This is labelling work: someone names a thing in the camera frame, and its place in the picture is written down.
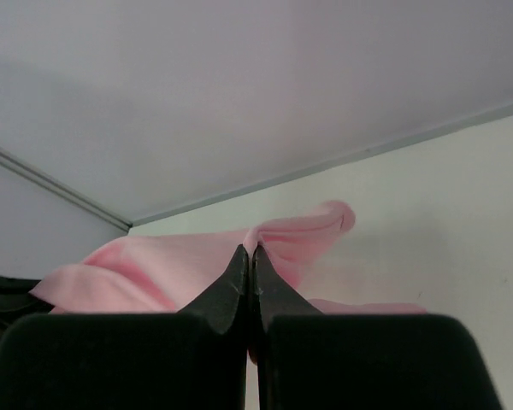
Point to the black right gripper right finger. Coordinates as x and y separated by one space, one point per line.
307 359

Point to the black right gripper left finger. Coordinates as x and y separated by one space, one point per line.
193 359

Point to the pink t shirt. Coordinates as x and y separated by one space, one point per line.
163 274

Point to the aluminium frame post left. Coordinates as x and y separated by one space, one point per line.
26 171

